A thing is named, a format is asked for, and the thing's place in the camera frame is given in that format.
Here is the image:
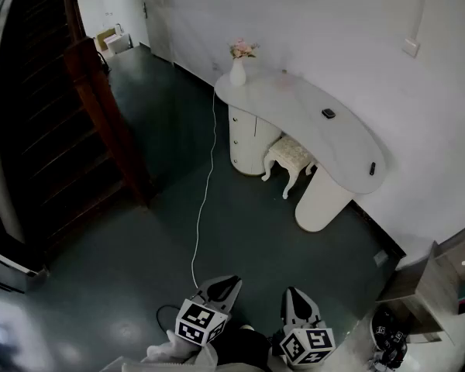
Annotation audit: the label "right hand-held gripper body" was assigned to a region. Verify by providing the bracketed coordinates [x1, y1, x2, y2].
[273, 320, 336, 366]

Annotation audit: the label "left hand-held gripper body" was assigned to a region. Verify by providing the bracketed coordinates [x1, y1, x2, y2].
[174, 288, 233, 347]

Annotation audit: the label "person's left forearm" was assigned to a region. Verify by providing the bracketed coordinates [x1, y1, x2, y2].
[146, 329, 219, 372]

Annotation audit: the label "white curved vanity table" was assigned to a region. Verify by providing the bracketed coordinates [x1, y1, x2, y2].
[214, 70, 390, 233]

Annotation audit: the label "person's black trousers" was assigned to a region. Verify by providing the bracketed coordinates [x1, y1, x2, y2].
[212, 326, 274, 372]

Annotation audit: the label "grey wooden cabinet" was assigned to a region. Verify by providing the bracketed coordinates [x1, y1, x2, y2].
[376, 217, 465, 344]

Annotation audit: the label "white carved stool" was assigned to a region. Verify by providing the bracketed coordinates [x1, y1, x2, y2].
[260, 134, 319, 200]

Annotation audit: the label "pink artificial flower bouquet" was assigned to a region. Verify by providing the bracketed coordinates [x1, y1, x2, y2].
[228, 38, 260, 60]

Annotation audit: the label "dark wooden staircase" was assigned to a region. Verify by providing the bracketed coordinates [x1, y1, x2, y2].
[0, 0, 156, 263]

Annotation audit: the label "black trolley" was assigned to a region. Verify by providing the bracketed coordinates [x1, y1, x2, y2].
[96, 51, 111, 75]

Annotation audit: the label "white storage box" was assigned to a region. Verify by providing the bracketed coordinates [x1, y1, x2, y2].
[106, 33, 133, 55]

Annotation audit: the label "white door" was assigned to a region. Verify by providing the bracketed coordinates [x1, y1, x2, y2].
[142, 0, 175, 64]

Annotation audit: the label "brown cardboard box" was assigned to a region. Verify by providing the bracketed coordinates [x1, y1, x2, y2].
[95, 28, 119, 52]

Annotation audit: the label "thin black cable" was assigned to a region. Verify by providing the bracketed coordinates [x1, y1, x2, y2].
[156, 304, 181, 332]

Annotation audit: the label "white cable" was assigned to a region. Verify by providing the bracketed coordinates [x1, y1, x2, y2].
[191, 89, 219, 288]

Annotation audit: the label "white wall switch box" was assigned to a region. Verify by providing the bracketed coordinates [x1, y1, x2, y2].
[401, 36, 421, 58]

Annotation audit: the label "white wall conduit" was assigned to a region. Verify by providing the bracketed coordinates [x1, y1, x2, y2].
[410, 0, 431, 40]

